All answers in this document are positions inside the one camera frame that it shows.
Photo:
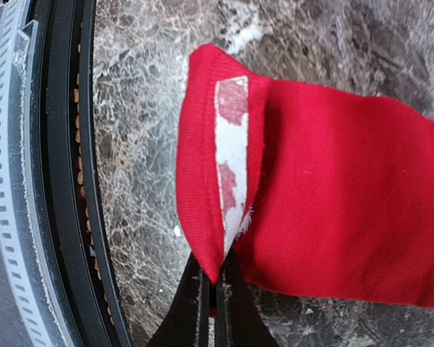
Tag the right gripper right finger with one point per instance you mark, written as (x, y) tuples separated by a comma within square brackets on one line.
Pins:
[(237, 321)]

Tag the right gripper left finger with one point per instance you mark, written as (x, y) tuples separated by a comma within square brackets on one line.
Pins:
[(186, 323)]

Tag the red santa sock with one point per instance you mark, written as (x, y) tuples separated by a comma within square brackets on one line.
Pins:
[(320, 193)]

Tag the white slotted cable duct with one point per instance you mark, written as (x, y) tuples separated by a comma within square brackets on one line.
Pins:
[(29, 275)]

